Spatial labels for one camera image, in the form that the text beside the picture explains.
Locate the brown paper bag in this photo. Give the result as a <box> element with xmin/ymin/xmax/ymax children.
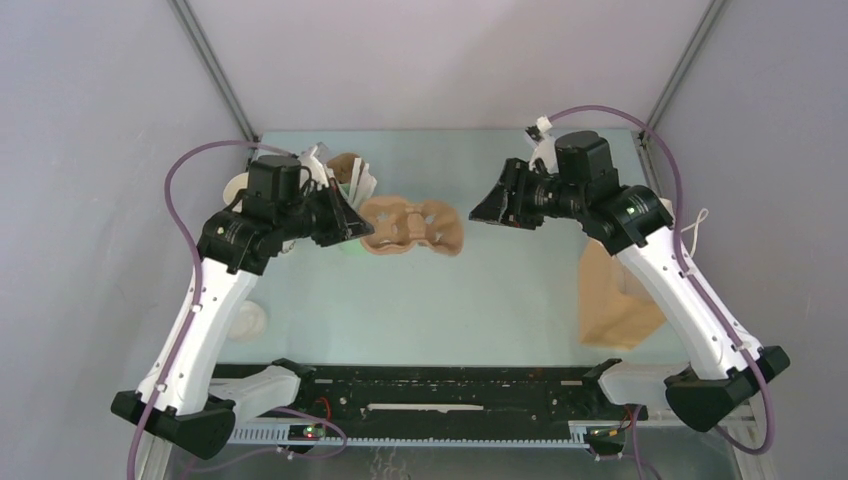
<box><xmin>578</xmin><ymin>239</ymin><xmax>666</xmax><ymax>351</ymax></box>

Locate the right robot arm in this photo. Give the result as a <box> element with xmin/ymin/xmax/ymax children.
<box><xmin>469</xmin><ymin>128</ymin><xmax>790</xmax><ymax>432</ymax></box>

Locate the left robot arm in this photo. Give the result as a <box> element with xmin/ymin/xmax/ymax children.
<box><xmin>111</xmin><ymin>154</ymin><xmax>374</xmax><ymax>471</ymax></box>

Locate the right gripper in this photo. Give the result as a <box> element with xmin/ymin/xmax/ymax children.
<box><xmin>467</xmin><ymin>158</ymin><xmax>584</xmax><ymax>231</ymax></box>

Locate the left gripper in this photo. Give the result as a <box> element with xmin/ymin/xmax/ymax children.
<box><xmin>277</xmin><ymin>177</ymin><xmax>373</xmax><ymax>247</ymax></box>

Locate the stack of paper cups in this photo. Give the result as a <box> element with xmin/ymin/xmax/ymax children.
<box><xmin>222</xmin><ymin>172</ymin><xmax>249</xmax><ymax>212</ymax></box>

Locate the green cup holder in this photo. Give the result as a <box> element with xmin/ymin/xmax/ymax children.
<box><xmin>339</xmin><ymin>240</ymin><xmax>367</xmax><ymax>256</ymax></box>

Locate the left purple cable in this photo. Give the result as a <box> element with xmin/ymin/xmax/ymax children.
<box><xmin>125</xmin><ymin>139</ymin><xmax>349</xmax><ymax>480</ymax></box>

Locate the black front rail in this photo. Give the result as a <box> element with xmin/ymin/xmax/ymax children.
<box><xmin>230</xmin><ymin>365</ymin><xmax>627</xmax><ymax>450</ymax></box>

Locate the stack of white lids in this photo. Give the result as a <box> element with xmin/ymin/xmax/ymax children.
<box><xmin>227</xmin><ymin>300</ymin><xmax>268</xmax><ymax>343</ymax></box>

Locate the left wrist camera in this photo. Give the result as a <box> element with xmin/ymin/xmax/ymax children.
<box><xmin>298</xmin><ymin>142</ymin><xmax>333</xmax><ymax>193</ymax></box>

